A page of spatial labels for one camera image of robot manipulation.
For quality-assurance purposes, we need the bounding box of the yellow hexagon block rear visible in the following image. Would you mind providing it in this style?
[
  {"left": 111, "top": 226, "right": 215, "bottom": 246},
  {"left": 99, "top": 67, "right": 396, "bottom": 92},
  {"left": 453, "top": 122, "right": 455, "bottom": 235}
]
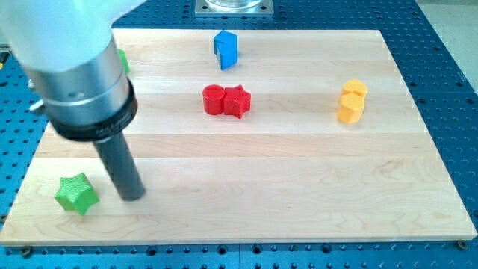
[{"left": 342, "top": 78, "right": 368, "bottom": 98}]

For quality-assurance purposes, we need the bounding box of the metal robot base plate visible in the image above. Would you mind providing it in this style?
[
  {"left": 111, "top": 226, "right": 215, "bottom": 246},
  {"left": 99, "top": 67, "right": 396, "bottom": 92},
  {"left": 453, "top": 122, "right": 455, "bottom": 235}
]
[{"left": 194, "top": 0, "right": 274, "bottom": 18}]

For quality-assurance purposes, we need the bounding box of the red star block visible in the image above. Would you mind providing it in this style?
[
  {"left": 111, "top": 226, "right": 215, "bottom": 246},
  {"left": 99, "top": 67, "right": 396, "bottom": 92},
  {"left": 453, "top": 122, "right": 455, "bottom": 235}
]
[{"left": 223, "top": 85, "right": 252, "bottom": 119}]

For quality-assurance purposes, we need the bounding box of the blue block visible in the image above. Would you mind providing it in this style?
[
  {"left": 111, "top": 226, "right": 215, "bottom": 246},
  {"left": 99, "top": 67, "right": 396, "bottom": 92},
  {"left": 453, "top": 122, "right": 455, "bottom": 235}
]
[{"left": 214, "top": 30, "right": 238, "bottom": 70}]

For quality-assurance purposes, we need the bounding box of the yellow hexagon block front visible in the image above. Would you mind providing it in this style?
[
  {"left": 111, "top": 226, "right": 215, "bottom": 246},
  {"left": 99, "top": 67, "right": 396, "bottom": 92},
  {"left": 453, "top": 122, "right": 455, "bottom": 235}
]
[{"left": 337, "top": 93, "right": 365, "bottom": 124}]

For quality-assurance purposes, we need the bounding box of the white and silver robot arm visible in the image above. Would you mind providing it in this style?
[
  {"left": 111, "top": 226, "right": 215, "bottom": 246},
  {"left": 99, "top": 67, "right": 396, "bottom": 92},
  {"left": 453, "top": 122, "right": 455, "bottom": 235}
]
[{"left": 1, "top": 0, "right": 143, "bottom": 141}]

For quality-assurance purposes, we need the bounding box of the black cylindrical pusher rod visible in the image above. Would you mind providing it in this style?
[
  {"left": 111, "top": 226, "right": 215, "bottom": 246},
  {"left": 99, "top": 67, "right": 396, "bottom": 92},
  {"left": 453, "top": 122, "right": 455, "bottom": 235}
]
[{"left": 93, "top": 132, "right": 145, "bottom": 201}]

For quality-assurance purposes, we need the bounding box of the green star block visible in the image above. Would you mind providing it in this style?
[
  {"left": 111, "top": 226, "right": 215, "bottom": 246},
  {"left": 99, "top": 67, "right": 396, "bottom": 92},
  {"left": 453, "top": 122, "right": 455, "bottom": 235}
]
[{"left": 54, "top": 173, "right": 99, "bottom": 216}]

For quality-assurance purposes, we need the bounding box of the green circle block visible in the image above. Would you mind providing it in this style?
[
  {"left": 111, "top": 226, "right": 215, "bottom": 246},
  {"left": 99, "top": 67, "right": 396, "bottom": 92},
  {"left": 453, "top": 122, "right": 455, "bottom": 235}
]
[{"left": 117, "top": 49, "right": 130, "bottom": 75}]

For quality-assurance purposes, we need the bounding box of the yellow hexagon block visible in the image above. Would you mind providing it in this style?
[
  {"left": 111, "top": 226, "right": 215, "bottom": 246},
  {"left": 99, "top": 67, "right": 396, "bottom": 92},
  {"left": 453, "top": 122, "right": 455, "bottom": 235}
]
[
  {"left": 337, "top": 93, "right": 365, "bottom": 124},
  {"left": 342, "top": 78, "right": 368, "bottom": 98}
]

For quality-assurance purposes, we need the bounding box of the red cylinder block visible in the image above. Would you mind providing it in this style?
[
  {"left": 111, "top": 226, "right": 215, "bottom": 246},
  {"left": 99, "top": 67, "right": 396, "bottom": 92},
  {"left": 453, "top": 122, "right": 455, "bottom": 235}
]
[{"left": 202, "top": 84, "right": 226, "bottom": 115}]

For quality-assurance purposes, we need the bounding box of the wooden board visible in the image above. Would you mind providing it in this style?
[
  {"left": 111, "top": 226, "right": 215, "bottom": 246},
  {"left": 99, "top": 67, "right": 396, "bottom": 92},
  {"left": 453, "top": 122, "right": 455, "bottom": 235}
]
[{"left": 1, "top": 29, "right": 477, "bottom": 246}]

